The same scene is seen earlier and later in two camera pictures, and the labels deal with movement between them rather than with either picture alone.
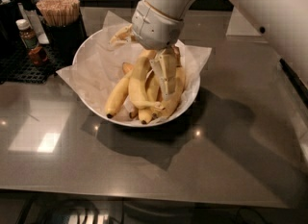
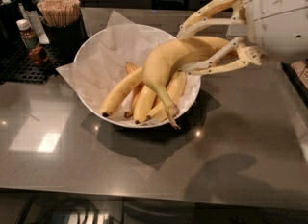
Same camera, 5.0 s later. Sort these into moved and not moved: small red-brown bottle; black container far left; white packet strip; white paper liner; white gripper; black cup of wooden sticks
Moved: white gripper
Not moved: small red-brown bottle; black container far left; black cup of wooden sticks; white packet strip; white paper liner
